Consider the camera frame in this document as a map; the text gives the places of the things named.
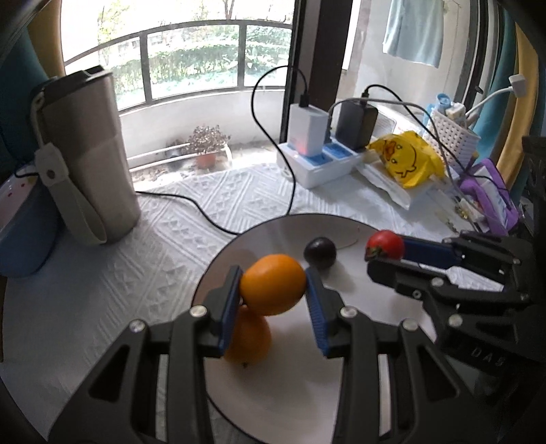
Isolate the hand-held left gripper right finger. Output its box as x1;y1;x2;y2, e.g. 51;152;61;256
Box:
305;268;470;444

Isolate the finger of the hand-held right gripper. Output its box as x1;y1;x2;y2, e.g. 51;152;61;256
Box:
403;231;530;291
368;256;513;342

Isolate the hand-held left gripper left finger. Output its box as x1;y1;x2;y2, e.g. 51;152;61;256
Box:
49;265;244;444

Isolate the red cherry tomato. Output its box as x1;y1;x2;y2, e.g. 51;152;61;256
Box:
364;230;405;261

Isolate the orange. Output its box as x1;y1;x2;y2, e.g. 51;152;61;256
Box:
239;254;308;317
224;305;273;369

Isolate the white round plate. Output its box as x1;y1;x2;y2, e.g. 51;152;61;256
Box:
194;212;448;444

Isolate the dark purple plum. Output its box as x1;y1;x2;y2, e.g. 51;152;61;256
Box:
303;237;337;269

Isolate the white paper packet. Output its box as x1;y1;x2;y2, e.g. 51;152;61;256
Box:
355;162;453;211

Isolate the purple packet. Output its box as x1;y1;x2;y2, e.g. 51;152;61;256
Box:
458;159;519;235

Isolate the white textured tablecloth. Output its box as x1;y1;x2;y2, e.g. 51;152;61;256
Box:
0;162;525;444

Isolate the yellow duck print bag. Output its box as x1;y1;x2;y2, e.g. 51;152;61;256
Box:
368;130;445;189

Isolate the white plastic basket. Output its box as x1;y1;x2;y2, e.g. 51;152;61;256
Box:
427;107;481;169

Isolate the white power strip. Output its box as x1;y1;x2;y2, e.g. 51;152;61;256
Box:
276;139;376;189

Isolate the black charger block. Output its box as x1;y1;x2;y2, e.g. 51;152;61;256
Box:
335;100;379;151

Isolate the potted plant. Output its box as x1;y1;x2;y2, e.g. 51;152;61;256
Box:
188;125;232;169

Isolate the white charger block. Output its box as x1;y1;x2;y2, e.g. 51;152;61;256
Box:
288;103;330;157

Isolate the white gooseneck lamp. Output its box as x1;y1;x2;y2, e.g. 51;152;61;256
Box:
465;74;527;124

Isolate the light blue hanging cloth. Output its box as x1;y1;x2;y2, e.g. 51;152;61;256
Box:
382;0;445;68

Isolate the blue and white container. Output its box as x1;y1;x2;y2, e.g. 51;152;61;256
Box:
0;160;60;278

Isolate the black balcony railing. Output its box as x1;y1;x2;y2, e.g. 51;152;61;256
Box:
64;19;295;116

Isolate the black cable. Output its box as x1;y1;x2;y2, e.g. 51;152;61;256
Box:
135;66;310;236

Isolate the beige tumbler with strap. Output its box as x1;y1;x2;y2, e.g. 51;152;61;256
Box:
31;65;142;246

